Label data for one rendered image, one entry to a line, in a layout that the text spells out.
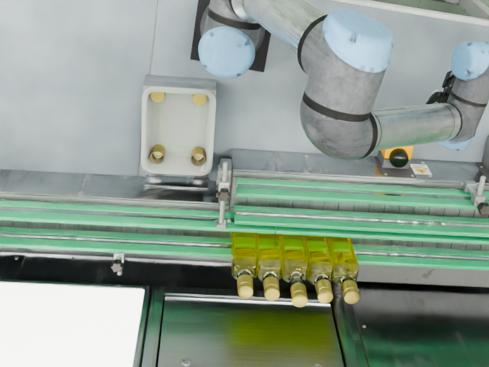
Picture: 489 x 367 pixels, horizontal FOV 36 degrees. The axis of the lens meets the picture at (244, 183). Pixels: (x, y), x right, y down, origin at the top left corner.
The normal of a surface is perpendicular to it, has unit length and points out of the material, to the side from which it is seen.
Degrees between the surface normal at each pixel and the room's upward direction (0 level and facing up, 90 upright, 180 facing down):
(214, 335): 90
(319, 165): 90
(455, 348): 91
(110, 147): 0
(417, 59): 0
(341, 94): 11
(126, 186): 90
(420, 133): 37
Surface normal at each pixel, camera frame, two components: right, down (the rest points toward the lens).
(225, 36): -0.08, 0.56
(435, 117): 0.59, -0.27
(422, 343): 0.06, -0.89
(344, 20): 0.31, -0.79
